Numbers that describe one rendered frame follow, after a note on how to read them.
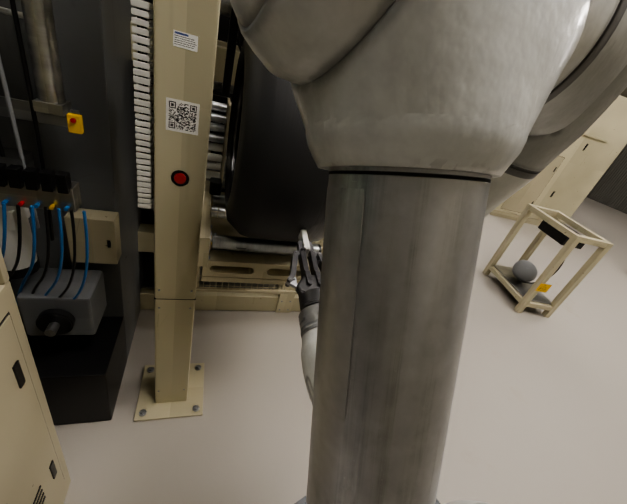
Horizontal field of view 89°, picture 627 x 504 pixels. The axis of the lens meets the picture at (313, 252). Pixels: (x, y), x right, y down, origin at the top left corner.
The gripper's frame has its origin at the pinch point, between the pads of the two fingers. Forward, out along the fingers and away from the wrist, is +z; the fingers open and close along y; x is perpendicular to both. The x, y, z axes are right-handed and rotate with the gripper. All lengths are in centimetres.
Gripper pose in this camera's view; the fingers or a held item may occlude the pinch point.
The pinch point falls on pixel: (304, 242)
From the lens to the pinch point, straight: 83.0
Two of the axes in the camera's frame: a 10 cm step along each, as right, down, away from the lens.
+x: -3.0, 6.5, 7.0
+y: -9.4, -0.7, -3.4
